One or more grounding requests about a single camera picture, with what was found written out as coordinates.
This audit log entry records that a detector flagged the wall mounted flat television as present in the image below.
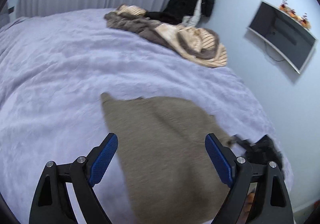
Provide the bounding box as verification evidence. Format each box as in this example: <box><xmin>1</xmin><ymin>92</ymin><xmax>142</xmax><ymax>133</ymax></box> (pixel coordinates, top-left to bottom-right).
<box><xmin>247</xmin><ymin>1</ymin><xmax>318</xmax><ymax>74</ymax></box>

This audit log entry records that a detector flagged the grey brown crumpled garment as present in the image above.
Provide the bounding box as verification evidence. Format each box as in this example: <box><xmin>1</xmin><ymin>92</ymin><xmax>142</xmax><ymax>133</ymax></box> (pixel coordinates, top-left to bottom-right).
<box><xmin>104</xmin><ymin>11</ymin><xmax>220</xmax><ymax>60</ymax></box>

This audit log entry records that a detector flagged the cream striped cloth pile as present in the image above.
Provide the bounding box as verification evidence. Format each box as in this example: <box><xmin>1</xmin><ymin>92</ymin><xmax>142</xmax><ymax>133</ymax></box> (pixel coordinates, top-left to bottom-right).
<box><xmin>115</xmin><ymin>5</ymin><xmax>228</xmax><ymax>68</ymax></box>

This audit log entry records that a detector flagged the black hanging jacket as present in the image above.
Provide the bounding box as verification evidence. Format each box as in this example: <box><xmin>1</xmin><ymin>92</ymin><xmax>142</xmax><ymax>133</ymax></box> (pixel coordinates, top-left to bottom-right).
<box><xmin>145</xmin><ymin>0</ymin><xmax>215</xmax><ymax>26</ymax></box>

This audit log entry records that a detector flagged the orange flower decoration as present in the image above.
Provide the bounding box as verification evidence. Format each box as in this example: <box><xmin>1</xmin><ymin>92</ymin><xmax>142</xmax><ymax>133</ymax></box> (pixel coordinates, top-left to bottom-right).
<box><xmin>279</xmin><ymin>0</ymin><xmax>311</xmax><ymax>30</ymax></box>

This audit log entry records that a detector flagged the olive brown knit sweater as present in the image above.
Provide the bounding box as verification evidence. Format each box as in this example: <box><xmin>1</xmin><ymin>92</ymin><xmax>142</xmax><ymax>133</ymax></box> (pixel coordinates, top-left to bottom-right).
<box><xmin>101</xmin><ymin>93</ymin><xmax>233</xmax><ymax>223</ymax></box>

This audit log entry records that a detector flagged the lavender plush bed blanket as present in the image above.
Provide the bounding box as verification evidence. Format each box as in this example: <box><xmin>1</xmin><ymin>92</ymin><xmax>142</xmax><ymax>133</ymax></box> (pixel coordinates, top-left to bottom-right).
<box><xmin>1</xmin><ymin>9</ymin><xmax>276</xmax><ymax>223</ymax></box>

